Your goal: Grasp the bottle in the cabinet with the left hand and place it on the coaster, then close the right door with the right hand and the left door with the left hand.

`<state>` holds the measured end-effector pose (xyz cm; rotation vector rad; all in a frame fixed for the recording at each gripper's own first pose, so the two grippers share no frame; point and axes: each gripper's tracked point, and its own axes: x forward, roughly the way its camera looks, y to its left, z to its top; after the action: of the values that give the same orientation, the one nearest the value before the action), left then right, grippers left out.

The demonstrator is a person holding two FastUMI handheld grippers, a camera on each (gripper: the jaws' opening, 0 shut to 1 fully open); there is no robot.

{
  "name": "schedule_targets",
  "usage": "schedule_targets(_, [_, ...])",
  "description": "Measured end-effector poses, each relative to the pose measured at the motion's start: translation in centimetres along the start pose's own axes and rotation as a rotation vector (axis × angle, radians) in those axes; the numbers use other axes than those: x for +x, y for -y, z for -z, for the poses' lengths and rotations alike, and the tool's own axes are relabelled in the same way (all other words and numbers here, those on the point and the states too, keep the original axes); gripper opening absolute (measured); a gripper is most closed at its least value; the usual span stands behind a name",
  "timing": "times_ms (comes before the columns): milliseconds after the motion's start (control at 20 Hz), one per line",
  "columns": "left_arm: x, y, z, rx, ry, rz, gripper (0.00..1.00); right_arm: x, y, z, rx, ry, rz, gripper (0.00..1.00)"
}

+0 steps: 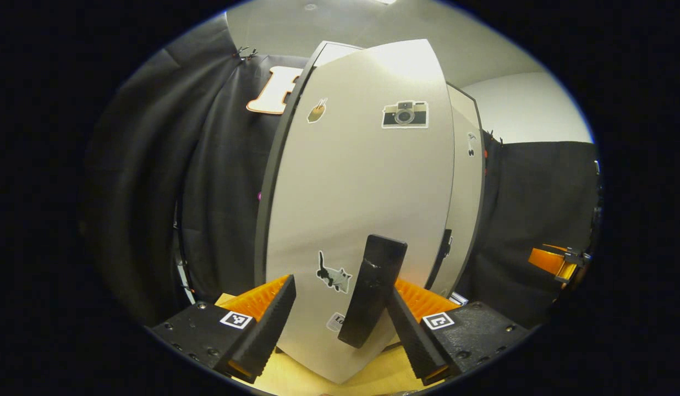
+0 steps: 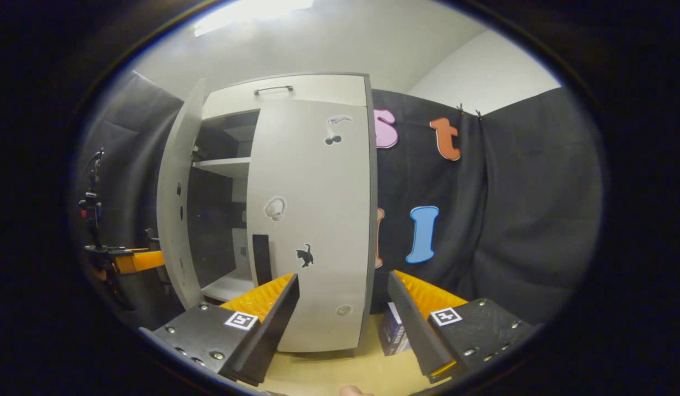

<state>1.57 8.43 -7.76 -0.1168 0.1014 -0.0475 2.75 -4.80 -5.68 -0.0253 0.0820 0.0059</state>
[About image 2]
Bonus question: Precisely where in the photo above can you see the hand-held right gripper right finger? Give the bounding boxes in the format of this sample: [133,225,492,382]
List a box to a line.
[388,270,536,384]

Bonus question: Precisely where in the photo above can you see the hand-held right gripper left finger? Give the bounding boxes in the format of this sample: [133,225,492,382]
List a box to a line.
[153,273,300,387]

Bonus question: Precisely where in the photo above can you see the white cabinet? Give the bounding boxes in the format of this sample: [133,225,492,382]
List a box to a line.
[186,71,380,353]

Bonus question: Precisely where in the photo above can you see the white cabinet door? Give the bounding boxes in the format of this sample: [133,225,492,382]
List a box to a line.
[157,77,209,311]
[245,99,374,353]

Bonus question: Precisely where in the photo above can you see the white cabinet shelf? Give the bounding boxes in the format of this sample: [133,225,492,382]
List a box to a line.
[193,157,251,179]

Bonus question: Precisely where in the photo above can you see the white cabinet drawer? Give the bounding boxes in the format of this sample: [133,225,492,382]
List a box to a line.
[201,73,369,120]

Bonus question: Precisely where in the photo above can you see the dark blue box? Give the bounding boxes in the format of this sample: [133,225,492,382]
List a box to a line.
[379,301,413,357]

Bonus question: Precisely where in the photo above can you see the black backdrop cloth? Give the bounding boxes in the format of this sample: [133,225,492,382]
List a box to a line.
[370,87,604,325]

